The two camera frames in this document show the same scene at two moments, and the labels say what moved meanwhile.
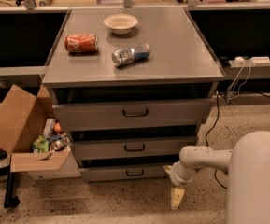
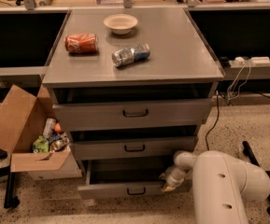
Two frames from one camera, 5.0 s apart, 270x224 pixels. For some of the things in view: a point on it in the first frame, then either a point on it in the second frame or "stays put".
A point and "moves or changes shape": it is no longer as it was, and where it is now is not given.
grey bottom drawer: (123, 173) moves or changes shape
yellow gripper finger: (167, 168) to (162, 175)
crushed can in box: (59, 142) stays put
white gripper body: (176, 178) stays put
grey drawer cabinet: (132, 88) stays put
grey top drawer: (94, 114) stays put
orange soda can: (81, 42) stays put
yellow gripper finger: (177, 196) to (168, 188)
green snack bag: (40, 145) stays put
